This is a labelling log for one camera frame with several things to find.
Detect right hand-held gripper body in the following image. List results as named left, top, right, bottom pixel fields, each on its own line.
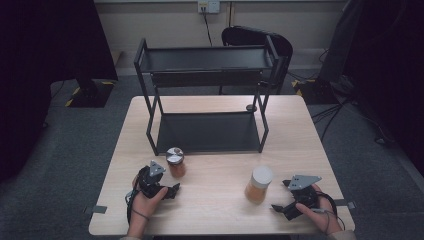
left=287, top=174, right=323, bottom=207

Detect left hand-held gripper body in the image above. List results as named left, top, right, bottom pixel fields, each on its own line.
left=137, top=160, right=170, bottom=199

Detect glass jar with metal lid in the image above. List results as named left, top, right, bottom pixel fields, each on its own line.
left=165, top=146, right=187, bottom=179

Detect glass jar with white lid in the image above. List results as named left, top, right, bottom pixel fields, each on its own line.
left=244, top=165, right=274, bottom=205

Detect black two-tier metal rack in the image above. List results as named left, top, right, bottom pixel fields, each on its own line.
left=133, top=37, right=289, bottom=157

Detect person's left hand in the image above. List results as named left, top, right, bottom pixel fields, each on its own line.
left=131, top=175, right=170, bottom=220

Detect person's right hand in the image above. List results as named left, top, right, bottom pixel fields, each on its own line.
left=295, top=184, right=345, bottom=236

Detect grey tape strip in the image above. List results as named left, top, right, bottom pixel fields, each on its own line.
left=333, top=198, right=357, bottom=211
left=83, top=204, right=109, bottom=215

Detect black stand base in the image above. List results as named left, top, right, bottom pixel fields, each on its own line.
left=64, top=77, right=116, bottom=109

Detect black curtain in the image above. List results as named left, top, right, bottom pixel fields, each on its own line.
left=344, top=0, right=424, bottom=178
left=0, top=0, right=120, bottom=185

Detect black chair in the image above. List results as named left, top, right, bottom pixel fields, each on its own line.
left=220, top=25, right=295, bottom=96

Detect right hand-held gripper cable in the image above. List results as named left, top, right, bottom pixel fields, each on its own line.
left=316, top=191, right=340, bottom=219

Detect hand-held gripper cable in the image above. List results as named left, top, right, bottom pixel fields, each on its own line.
left=316, top=191, right=340, bottom=219
left=124, top=188, right=141, bottom=225

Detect left hand-held gripper cable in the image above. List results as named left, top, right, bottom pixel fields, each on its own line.
left=124, top=188, right=141, bottom=225

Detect black hair tie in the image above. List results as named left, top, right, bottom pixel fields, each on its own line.
left=131, top=207, right=150, bottom=222

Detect grey wrist cord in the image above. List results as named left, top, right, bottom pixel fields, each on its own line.
left=312, top=207, right=347, bottom=235

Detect black floor cables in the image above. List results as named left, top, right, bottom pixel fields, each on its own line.
left=310, top=94, right=359, bottom=144

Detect black power cable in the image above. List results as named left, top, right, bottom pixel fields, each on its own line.
left=202, top=11, right=214, bottom=48

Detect white wall socket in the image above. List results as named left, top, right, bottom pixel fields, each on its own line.
left=197, top=0, right=221, bottom=15

